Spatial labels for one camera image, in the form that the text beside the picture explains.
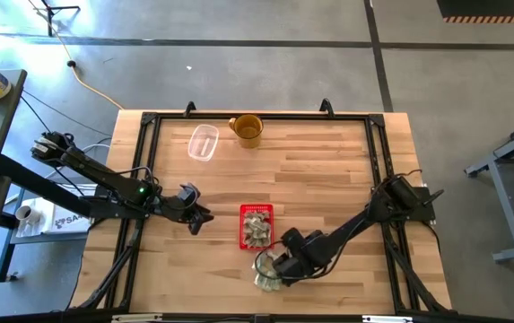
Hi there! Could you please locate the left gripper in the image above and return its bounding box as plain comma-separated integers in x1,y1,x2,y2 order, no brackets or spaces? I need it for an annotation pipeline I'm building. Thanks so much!
161,182,215,237

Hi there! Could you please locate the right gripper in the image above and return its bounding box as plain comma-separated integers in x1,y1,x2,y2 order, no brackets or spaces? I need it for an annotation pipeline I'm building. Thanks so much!
273,244,329,287

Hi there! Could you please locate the red plastic mesh basket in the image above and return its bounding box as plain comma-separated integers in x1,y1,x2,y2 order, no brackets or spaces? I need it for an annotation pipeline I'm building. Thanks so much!
239,203,275,251

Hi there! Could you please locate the clear plastic container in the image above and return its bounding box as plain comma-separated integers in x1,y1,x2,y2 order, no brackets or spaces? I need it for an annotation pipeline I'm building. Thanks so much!
187,124,220,162

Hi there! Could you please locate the amber translucent mug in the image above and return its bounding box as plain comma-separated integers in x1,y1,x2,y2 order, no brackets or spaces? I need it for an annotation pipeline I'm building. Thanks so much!
228,113,265,150

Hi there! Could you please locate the white printed box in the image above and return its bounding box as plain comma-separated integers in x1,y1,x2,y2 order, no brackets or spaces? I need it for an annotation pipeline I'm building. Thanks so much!
16,183,96,238

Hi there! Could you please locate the black desk support beam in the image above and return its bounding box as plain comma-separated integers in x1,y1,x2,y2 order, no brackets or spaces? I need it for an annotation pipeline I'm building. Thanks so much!
0,153,99,219

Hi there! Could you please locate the white cup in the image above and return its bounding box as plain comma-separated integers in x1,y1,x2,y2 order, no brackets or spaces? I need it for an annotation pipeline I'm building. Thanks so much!
15,205,42,225

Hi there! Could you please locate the grey metal cart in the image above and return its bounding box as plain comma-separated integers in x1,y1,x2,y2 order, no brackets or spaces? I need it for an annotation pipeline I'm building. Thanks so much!
464,114,514,264

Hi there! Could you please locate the black tripod stand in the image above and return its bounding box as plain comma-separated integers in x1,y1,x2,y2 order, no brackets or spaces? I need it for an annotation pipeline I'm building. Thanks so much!
36,0,82,38

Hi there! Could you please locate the black mat hazard stripe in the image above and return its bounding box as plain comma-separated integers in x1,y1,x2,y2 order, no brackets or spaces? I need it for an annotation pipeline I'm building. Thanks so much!
435,0,514,24

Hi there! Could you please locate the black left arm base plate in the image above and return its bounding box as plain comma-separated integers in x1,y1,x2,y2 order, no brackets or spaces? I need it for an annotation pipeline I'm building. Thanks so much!
89,187,152,221

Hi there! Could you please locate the silver metal bracket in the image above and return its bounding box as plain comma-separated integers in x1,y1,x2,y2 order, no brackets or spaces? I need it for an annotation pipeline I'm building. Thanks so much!
362,315,414,323
111,313,164,323

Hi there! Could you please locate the black aluminium table frame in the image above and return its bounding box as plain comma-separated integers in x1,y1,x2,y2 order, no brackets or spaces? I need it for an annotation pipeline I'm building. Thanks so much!
72,99,450,315

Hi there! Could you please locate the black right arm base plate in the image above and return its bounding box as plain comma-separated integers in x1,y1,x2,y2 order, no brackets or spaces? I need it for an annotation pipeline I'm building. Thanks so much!
370,186,437,223

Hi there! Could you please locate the thin black floor cable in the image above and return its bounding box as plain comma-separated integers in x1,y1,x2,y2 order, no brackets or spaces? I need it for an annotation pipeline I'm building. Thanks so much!
19,88,113,138

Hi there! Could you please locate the black base handle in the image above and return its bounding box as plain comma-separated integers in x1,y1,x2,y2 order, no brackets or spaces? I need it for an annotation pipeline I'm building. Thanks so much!
422,188,445,208

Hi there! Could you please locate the blue metal shelf frame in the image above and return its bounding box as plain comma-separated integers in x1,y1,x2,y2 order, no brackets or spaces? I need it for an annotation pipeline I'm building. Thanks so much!
0,188,31,284

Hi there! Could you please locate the yellow extension cable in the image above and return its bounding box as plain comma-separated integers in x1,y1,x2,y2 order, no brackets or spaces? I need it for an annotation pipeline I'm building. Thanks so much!
26,0,125,111

